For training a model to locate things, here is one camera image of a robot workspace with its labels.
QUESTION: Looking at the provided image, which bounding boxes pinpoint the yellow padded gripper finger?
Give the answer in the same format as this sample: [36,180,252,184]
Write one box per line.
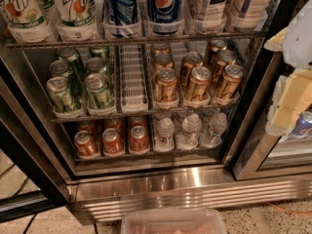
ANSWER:
[264,27,288,52]
[265,69,312,137]

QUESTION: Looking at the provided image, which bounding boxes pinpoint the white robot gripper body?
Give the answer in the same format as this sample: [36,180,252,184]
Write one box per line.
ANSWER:
[283,0,312,69]

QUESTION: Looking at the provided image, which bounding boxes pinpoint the tea bottle blue label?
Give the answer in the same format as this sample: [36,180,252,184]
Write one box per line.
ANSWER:
[186,0,226,34]
[226,0,270,32]

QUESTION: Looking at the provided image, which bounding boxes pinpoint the clear water bottle right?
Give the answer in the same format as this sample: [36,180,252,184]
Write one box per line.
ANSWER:
[200,113,227,148]

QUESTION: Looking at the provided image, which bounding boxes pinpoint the clear water bottle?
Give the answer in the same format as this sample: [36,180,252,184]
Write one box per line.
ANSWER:
[200,113,227,148]
[177,113,202,150]
[155,117,175,152]

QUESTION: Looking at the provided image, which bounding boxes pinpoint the clear water bottle middle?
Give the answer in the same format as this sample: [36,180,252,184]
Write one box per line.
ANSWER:
[177,113,202,150]

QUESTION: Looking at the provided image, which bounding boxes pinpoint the blue Pepsi bottle right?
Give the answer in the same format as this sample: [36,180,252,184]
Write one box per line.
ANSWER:
[147,0,182,35]

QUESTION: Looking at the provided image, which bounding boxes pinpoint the blue pepsi bottle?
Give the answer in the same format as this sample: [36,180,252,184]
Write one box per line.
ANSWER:
[104,0,139,38]
[147,0,182,35]

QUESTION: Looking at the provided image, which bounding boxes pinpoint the clear water bottle left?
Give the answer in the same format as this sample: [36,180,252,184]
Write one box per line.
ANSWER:
[155,117,175,152]

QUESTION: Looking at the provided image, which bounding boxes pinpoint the steel fridge cabinet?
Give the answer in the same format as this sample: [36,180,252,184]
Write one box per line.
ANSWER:
[0,0,311,225]

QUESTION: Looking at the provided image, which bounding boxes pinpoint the blue Pepsi bottle left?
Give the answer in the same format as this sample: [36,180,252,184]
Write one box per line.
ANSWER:
[104,0,139,38]

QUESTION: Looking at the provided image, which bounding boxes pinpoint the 7UP bottle right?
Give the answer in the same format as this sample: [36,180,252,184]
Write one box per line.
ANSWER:
[55,0,98,41]

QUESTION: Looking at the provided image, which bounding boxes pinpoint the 7up bottle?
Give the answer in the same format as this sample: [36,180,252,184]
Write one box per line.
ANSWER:
[55,0,98,41]
[1,0,56,43]

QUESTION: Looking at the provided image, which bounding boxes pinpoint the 7UP bottle left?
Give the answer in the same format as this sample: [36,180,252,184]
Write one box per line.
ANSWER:
[1,0,56,43]

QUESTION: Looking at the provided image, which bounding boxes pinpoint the open fridge glass door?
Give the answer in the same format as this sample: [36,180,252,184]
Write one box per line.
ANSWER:
[0,62,68,223]

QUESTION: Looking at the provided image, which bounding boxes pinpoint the blue can behind glass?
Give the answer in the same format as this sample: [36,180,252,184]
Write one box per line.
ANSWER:
[290,111,312,138]

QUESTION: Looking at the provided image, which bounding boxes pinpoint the gold can middle right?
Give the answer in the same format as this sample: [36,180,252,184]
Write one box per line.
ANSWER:
[212,50,236,84]

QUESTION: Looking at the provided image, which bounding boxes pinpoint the gold can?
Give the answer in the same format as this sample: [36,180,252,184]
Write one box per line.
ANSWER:
[212,50,236,84]
[155,68,177,103]
[150,43,170,57]
[204,40,227,65]
[179,52,203,87]
[184,66,212,101]
[215,64,245,99]
[154,54,175,72]

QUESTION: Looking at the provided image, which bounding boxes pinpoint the gold can back right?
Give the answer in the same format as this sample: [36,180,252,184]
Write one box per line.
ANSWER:
[204,40,227,65]

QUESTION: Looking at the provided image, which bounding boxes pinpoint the gold can front right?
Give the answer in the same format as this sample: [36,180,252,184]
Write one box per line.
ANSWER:
[215,64,245,99]

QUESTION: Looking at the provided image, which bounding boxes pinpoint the gold can middle centre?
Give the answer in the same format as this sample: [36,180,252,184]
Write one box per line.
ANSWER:
[179,52,203,87]

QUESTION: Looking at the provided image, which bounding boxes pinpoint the gold can front middle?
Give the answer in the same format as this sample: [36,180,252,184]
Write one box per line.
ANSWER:
[184,66,212,101]

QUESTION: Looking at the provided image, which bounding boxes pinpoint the gold can middle left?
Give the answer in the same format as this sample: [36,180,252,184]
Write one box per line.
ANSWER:
[154,54,175,72]

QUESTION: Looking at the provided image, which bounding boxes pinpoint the gold can front left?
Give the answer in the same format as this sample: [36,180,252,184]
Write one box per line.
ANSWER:
[155,68,177,103]

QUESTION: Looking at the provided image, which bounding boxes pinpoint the gold can back left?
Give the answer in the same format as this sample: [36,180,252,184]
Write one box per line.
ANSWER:
[150,43,170,57]

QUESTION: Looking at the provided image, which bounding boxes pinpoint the red can front right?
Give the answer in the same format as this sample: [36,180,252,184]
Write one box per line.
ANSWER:
[130,126,148,152]

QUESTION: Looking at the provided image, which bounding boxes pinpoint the red can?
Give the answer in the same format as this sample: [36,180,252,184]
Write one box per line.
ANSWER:
[77,121,98,136]
[102,128,124,156]
[130,116,147,129]
[74,131,99,159]
[130,126,148,152]
[104,117,123,134]

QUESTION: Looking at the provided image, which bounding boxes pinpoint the red can back right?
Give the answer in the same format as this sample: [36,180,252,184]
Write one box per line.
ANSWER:
[130,116,147,129]

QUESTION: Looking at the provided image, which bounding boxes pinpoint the green can back right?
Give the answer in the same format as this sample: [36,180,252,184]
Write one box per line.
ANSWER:
[89,47,110,62]

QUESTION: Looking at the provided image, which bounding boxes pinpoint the green can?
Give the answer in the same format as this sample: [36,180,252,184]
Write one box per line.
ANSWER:
[89,47,110,62]
[58,48,86,80]
[46,76,81,113]
[50,59,81,94]
[86,58,111,82]
[85,73,114,110]

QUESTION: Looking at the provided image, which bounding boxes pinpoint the red can back middle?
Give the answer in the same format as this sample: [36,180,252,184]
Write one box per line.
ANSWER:
[104,117,123,134]

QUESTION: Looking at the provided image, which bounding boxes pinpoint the green can middle right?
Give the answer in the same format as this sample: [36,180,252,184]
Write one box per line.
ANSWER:
[86,58,111,82]

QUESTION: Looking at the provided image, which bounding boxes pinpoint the green can front right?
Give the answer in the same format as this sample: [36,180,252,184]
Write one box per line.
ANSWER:
[85,73,114,110]

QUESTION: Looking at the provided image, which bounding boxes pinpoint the red can front middle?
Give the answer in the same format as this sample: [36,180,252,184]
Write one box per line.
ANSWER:
[102,128,124,156]

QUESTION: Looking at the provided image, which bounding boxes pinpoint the clear plastic bin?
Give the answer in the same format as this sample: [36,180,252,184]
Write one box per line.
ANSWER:
[120,209,227,234]

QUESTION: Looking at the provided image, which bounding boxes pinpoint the green can back left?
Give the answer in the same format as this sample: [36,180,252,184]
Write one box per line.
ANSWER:
[58,48,86,80]

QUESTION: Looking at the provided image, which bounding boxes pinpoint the red can back left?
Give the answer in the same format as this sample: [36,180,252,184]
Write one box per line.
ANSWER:
[77,121,98,136]

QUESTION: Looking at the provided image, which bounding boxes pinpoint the red can front left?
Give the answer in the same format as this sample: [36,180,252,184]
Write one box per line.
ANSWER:
[74,131,99,159]

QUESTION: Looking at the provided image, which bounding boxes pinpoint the green can middle left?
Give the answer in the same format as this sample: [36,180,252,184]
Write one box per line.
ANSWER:
[50,59,81,94]

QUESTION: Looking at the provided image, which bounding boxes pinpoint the green can front left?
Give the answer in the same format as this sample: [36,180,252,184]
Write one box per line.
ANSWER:
[46,76,81,113]

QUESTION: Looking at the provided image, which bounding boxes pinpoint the top wire shelf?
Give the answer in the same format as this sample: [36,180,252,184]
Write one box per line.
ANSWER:
[5,31,266,50]

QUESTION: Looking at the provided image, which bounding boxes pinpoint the wire shelf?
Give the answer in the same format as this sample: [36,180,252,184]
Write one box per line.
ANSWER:
[5,31,266,50]
[51,103,237,123]

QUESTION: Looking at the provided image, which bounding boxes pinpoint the middle wire shelf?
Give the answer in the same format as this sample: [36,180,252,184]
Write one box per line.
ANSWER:
[51,103,237,123]

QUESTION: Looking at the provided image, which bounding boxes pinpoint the orange cable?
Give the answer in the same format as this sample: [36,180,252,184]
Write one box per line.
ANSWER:
[266,201,312,216]

